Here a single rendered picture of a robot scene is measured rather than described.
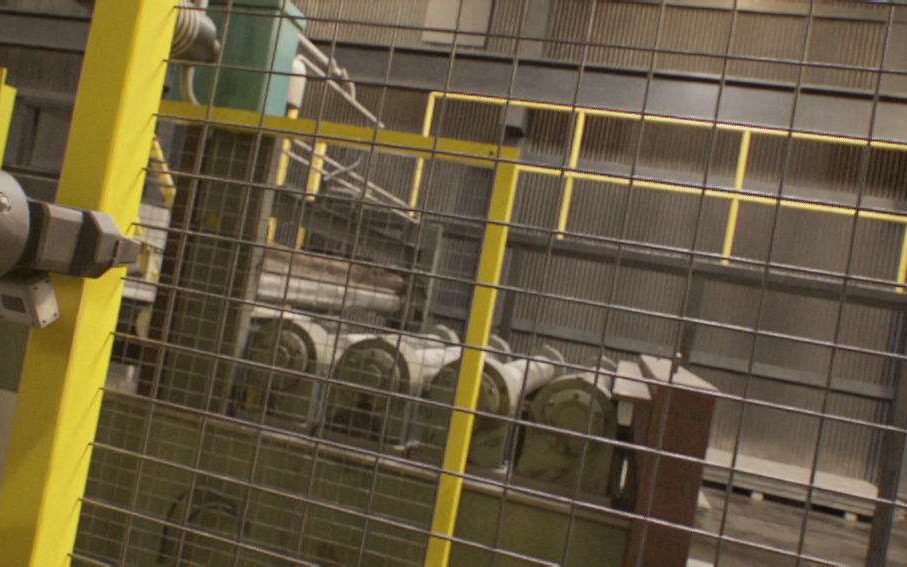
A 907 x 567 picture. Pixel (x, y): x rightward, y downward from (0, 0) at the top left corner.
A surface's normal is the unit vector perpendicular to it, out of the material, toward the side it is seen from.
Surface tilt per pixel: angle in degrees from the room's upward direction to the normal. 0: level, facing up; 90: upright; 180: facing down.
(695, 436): 90
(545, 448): 90
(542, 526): 90
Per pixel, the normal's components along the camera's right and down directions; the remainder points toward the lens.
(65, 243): 0.96, 0.17
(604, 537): -0.23, -0.07
